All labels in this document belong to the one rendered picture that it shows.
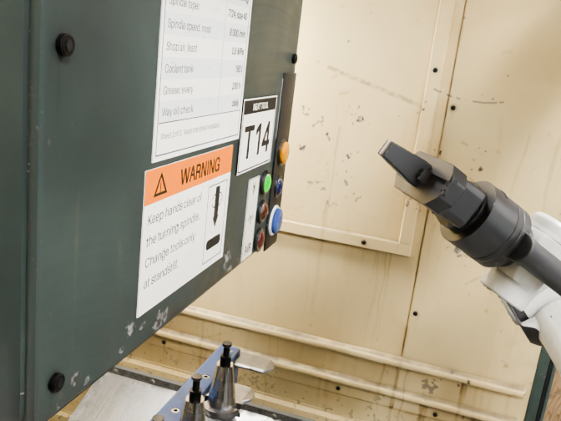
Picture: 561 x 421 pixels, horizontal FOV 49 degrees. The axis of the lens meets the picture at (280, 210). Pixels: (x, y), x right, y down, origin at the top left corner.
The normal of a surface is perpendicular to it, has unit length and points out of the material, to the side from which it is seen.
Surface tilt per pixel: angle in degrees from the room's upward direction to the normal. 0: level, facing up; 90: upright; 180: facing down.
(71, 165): 90
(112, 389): 24
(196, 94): 90
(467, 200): 90
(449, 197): 90
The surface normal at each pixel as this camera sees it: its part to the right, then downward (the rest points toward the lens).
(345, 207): -0.30, 0.21
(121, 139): 0.95, 0.18
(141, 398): -0.01, -0.79
